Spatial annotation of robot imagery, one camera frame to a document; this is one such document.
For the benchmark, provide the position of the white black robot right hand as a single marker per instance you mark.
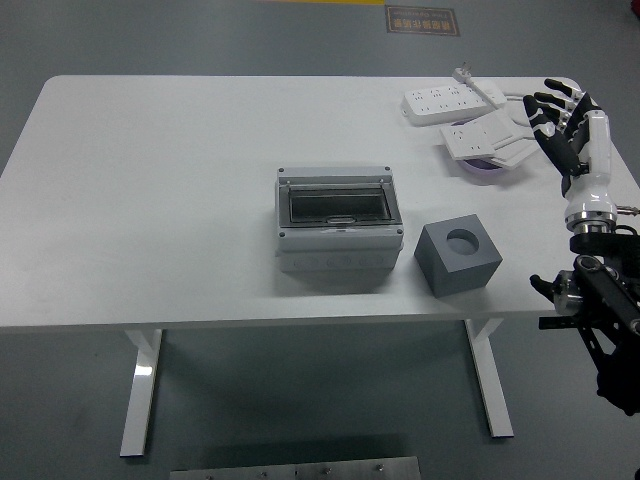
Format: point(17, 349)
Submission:
point(590, 180)

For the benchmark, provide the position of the smoky transparent box lid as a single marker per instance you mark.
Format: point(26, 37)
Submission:
point(340, 205)

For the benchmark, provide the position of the grey plastic electrical box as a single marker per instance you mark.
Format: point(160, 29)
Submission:
point(340, 250)

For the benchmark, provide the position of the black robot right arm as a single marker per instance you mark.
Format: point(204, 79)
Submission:
point(605, 295)

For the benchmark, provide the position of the white flat plates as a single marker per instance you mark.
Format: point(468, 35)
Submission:
point(500, 125)

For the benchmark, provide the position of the purple round disc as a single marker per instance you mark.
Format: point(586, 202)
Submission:
point(482, 168)

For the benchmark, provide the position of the white socket panel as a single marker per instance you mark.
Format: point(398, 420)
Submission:
point(465, 140)

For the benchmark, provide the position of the narrow white power strip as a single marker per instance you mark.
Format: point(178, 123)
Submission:
point(490, 92)

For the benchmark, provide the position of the wide white power strip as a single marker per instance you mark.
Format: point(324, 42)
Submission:
point(440, 102)

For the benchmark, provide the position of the grey block with round hole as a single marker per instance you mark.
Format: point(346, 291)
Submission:
point(450, 275)

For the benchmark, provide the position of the white table leg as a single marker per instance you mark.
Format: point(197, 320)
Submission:
point(142, 390)
point(492, 385)

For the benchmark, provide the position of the brown floor sign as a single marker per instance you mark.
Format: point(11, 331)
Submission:
point(422, 21)

